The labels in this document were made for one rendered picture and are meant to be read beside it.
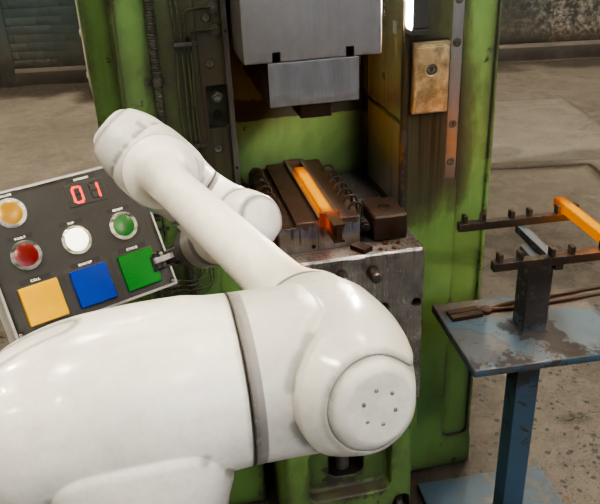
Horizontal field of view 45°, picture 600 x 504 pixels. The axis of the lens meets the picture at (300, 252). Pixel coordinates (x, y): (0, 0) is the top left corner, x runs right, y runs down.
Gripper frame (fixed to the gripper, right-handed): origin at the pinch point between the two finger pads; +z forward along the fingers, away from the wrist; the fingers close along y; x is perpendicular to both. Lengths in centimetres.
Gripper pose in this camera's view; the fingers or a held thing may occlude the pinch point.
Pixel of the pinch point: (161, 261)
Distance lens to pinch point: 139.6
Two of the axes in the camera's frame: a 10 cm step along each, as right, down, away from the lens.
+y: 8.0, -3.0, 5.3
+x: -3.4, -9.4, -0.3
